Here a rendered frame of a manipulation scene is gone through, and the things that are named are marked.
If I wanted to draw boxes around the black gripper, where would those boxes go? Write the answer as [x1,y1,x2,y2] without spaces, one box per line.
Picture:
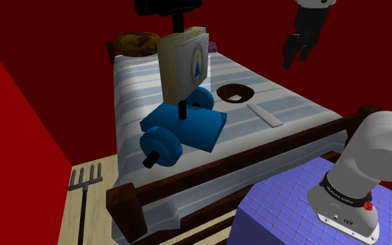
[281,4,331,71]

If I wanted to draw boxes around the pale grey flat strip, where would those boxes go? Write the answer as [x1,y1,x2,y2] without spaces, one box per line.
[246,102,284,129]

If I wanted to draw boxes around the brown bowl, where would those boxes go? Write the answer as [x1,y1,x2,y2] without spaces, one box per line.
[216,83,256,104]

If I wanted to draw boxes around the grey book with triangle emblem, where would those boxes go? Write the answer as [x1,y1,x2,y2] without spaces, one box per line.
[156,26,211,106]

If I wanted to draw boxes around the black T-shaped hammer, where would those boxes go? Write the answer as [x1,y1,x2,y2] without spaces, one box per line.
[134,0,203,120]

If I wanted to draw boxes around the purple tiled robot stand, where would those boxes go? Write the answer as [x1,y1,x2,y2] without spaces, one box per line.
[226,156,392,245]

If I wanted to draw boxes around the wooden bed with striped mattress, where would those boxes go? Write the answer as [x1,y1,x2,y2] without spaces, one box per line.
[105,40,384,245]

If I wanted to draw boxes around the blue dumbbell with black bar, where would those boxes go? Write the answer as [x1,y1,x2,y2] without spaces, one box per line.
[139,86,215,169]

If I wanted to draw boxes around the grey garden fork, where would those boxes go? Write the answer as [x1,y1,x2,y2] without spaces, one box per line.
[68,163,104,245]

